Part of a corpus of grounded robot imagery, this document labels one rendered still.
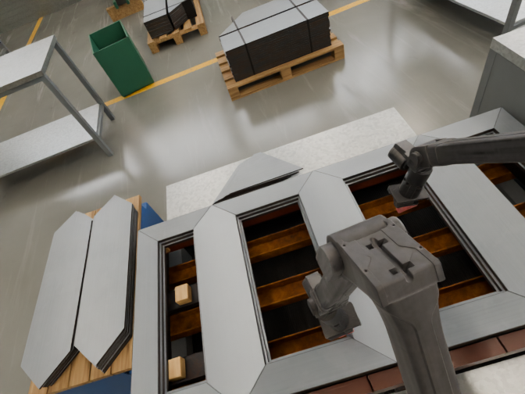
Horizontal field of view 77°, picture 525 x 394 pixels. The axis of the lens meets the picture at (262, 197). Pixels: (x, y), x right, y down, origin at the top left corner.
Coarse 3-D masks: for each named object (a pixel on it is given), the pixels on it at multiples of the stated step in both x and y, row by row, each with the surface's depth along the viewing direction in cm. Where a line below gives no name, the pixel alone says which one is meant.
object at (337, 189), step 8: (328, 184) 128; (336, 184) 127; (344, 184) 126; (304, 192) 129; (312, 192) 128; (320, 192) 127; (328, 192) 126; (336, 192) 125; (344, 192) 124; (304, 200) 127; (312, 200) 126; (320, 200) 125; (328, 200) 124; (304, 208) 125
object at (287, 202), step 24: (384, 168) 128; (432, 192) 116; (240, 216) 132; (168, 240) 134; (312, 240) 119; (480, 264) 99; (504, 288) 92; (264, 336) 103; (168, 360) 107; (264, 360) 96; (168, 384) 102; (192, 384) 100
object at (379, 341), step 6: (384, 330) 92; (360, 336) 93; (366, 336) 93; (372, 336) 92; (378, 336) 92; (384, 336) 92; (366, 342) 92; (372, 342) 91; (378, 342) 91; (384, 342) 91; (390, 342) 90; (372, 348) 91; (378, 348) 90; (384, 348) 90; (390, 348) 90
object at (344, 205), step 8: (336, 200) 123; (344, 200) 122; (352, 200) 121; (312, 208) 124; (320, 208) 123; (328, 208) 122; (336, 208) 121; (344, 208) 120; (352, 208) 119; (312, 216) 122; (320, 216) 121; (328, 216) 120; (336, 216) 119; (312, 224) 119
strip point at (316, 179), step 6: (312, 174) 134; (318, 174) 133; (324, 174) 132; (312, 180) 132; (318, 180) 131; (324, 180) 130; (330, 180) 129; (336, 180) 129; (306, 186) 131; (312, 186) 130; (318, 186) 129; (300, 192) 130
